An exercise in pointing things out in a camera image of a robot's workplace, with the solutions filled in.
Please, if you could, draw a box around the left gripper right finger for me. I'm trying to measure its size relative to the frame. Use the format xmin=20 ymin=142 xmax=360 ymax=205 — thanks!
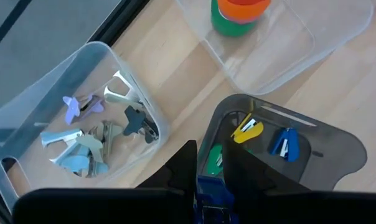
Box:
xmin=221 ymin=141 xmax=311 ymax=224

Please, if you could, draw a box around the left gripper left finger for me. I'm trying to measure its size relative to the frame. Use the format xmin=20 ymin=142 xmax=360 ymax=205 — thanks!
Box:
xmin=134 ymin=139 xmax=198 ymax=224

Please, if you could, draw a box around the blue mini stapler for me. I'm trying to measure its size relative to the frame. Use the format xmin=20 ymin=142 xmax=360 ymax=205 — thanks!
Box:
xmin=270 ymin=127 xmax=301 ymax=163
xmin=192 ymin=174 xmax=240 ymax=224

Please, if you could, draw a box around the green mini stapler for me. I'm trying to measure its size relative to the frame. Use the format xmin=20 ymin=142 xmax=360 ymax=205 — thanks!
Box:
xmin=205 ymin=143 xmax=223 ymax=177

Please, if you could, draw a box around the yellow mini stapler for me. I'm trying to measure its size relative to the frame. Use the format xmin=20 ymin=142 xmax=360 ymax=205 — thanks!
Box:
xmin=230 ymin=112 xmax=265 ymax=144

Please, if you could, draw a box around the dark grey staple remover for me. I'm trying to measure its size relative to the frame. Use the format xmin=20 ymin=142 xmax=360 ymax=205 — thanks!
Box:
xmin=122 ymin=105 xmax=160 ymax=144

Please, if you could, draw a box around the grey translucent plastic bin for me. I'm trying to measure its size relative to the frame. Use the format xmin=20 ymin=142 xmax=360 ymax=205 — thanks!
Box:
xmin=196 ymin=93 xmax=369 ymax=192

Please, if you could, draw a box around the white staple remover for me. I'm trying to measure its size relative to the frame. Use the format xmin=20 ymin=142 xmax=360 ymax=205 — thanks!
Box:
xmin=103 ymin=70 xmax=139 ymax=105

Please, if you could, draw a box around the clear plastic bin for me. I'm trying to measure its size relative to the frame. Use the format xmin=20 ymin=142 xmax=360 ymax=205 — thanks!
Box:
xmin=0 ymin=40 xmax=171 ymax=215
xmin=175 ymin=0 xmax=375 ymax=96

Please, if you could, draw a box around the green tape roll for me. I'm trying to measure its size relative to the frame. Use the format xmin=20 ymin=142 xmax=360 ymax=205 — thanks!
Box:
xmin=210 ymin=0 xmax=261 ymax=39

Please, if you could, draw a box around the orange tape roll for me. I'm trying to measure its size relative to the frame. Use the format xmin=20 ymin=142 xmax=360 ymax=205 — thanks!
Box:
xmin=217 ymin=0 xmax=272 ymax=25

